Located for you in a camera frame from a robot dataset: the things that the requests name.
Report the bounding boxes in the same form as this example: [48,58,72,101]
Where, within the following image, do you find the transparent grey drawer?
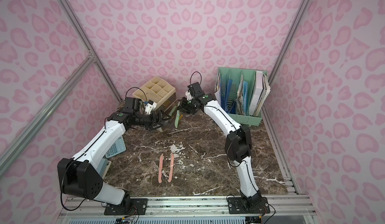
[157,101,183,132]

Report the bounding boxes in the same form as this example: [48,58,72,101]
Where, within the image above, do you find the green fruit knife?
[174,110,180,129]
[169,106,177,117]

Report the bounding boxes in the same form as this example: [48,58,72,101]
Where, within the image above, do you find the beige desktop drawer organizer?
[132,77,177,113]

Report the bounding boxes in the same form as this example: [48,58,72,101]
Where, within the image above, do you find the pink fruit knife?
[158,154,164,184]
[167,153,174,182]

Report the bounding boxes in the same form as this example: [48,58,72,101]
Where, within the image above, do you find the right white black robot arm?
[178,94,269,210]

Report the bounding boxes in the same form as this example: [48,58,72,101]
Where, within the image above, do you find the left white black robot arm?
[57,110,170,209]

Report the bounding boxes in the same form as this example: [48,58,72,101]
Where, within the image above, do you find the blue folders in rack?
[222,76,248,115]

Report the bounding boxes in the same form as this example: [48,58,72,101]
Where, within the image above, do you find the blue white calculator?
[105,136,126,158]

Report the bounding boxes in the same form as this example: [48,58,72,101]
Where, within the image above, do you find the green file organizer rack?
[215,67,271,126]

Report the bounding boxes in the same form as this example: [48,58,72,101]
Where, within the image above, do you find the white book in rack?
[249,71,271,117]

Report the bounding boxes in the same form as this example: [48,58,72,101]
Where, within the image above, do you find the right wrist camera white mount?
[185,90,194,101]

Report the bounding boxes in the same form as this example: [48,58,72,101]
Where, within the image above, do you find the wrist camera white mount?
[185,90,194,101]
[144,100,157,115]

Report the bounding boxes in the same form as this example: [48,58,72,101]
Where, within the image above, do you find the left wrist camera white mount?
[144,100,157,115]

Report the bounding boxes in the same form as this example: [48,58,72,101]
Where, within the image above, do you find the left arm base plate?
[104,198,148,216]

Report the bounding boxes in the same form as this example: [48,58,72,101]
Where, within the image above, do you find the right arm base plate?
[226,195,271,216]

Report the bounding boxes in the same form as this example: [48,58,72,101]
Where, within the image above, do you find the aluminium mounting rail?
[56,195,319,224]

